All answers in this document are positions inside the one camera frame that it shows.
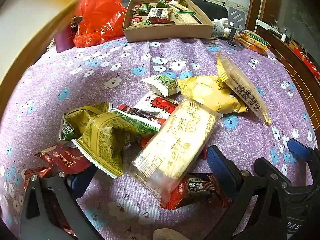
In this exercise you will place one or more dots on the white brown snack packet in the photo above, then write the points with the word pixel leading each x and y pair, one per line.
pixel 157 13

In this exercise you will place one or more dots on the red white snack packet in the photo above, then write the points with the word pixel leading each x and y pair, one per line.
pixel 160 103

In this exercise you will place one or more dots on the beige cracker packet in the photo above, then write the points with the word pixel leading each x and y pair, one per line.
pixel 187 18

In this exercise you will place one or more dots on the green striped snack packet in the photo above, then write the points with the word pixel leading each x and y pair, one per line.
pixel 180 8

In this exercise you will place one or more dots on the brown wooden board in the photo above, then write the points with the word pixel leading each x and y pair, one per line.
pixel 15 70

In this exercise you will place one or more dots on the long clear yellow-ended packet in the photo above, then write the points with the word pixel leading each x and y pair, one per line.
pixel 240 87

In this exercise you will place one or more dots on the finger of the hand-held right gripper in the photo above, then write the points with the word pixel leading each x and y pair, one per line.
pixel 298 150

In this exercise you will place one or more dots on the yellow green-edged snack packet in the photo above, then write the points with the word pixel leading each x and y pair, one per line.
pixel 251 34

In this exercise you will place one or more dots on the white green snack packet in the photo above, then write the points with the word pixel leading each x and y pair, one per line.
pixel 162 86

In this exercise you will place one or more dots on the small red snack packet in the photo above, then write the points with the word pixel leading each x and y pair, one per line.
pixel 136 20

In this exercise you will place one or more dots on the grey phone stand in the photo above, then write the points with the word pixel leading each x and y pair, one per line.
pixel 237 17

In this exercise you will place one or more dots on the red boxes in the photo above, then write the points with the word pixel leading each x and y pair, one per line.
pixel 308 61

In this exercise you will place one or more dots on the wooden cabinet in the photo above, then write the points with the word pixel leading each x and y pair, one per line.
pixel 300 80

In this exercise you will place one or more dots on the large clear cracker packet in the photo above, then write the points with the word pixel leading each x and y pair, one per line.
pixel 175 140

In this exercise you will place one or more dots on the small green gold packet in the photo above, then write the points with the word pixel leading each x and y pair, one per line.
pixel 77 120

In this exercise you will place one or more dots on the red black-label snack packet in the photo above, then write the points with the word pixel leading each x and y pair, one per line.
pixel 197 188

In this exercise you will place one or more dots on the dark brown snack packet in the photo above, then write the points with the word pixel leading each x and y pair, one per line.
pixel 136 112

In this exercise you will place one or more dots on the green triangular snack packet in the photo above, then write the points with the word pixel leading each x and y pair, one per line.
pixel 161 3

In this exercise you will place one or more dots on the orange snack packet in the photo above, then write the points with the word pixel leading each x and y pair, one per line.
pixel 255 43

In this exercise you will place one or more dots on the white soft object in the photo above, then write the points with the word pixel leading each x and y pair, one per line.
pixel 220 26

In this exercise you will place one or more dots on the dark red chocolate packet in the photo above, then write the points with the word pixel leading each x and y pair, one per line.
pixel 66 161

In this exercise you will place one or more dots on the pale round object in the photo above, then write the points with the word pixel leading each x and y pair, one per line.
pixel 166 235

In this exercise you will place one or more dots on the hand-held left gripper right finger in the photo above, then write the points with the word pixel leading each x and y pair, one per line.
pixel 221 167

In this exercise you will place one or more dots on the shallow cardboard box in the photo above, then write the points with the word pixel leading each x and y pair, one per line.
pixel 162 33

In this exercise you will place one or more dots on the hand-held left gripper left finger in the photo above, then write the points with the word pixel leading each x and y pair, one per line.
pixel 77 183

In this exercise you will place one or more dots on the red plastic bag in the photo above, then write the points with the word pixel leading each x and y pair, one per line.
pixel 100 17

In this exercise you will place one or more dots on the purple floral tablecloth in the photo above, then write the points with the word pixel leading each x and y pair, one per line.
pixel 175 52

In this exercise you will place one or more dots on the purple bottle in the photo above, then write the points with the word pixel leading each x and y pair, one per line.
pixel 63 40

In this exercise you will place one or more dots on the dark red snack bar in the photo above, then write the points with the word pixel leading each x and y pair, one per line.
pixel 160 20

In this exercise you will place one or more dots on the large green gold packet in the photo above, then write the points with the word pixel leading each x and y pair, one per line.
pixel 107 140

